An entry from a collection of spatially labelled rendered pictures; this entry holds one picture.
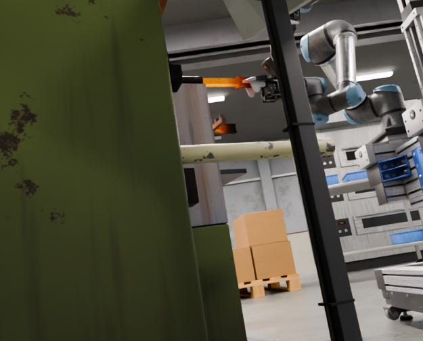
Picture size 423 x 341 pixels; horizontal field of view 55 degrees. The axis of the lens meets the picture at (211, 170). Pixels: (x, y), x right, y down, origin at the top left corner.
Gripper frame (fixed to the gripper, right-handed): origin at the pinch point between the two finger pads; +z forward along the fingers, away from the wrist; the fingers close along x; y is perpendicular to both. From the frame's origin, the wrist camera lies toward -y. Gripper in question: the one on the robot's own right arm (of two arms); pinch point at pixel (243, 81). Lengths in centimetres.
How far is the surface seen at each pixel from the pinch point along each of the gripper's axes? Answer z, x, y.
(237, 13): 21.0, -42.8, 2.2
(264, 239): -131, 264, 48
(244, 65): -263, 471, -269
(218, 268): 28, -16, 66
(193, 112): 27.6, -16.0, 18.5
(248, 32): 18.4, -41.9, 7.1
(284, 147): 13, -39, 38
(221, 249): 26, -16, 60
